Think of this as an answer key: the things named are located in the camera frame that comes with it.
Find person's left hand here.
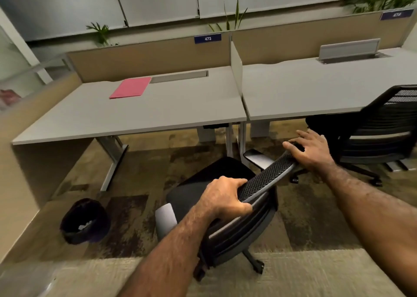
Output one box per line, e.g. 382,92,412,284
196,176,253,222

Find person's right hand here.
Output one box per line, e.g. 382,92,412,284
282,129,335,174

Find black mesh office chair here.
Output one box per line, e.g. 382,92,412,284
289,85,417,188
155,145,305,283

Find white paper scraps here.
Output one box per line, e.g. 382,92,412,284
77,219,97,232

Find pink paper folder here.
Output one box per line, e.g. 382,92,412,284
109,76,153,100

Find person's left forearm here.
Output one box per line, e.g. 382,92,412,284
117,205,216,297

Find person's right forearm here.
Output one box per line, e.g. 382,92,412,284
321,162,417,297

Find beige desk partition panel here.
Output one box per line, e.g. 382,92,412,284
66,32,233,84
230,8,417,66

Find black trash bin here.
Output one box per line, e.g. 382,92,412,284
60,198,112,246

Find blue number sign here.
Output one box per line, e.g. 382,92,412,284
194,33,222,44
379,8,415,21

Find tall leaf green plant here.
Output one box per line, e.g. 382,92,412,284
208,0,248,32

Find broad leaf green plant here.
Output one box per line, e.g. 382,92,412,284
86,21,120,47

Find white office desk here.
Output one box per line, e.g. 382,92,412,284
0,72,96,264

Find glass partition screen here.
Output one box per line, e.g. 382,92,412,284
0,7,83,113

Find grey cable tray lid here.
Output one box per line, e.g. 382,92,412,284
150,70,209,84
317,38,392,65

